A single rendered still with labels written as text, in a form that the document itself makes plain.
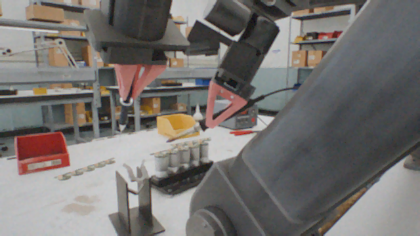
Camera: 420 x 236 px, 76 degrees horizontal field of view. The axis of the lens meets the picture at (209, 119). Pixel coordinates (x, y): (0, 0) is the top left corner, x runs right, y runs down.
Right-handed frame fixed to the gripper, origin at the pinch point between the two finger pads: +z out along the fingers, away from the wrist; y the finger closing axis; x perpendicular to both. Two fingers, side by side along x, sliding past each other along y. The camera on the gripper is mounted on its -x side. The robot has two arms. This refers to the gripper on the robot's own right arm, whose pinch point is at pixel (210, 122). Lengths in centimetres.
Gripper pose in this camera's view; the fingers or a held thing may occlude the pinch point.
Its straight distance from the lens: 48.8
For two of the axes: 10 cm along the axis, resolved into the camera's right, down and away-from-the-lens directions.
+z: -4.8, 8.7, 1.5
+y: 0.3, 1.8, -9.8
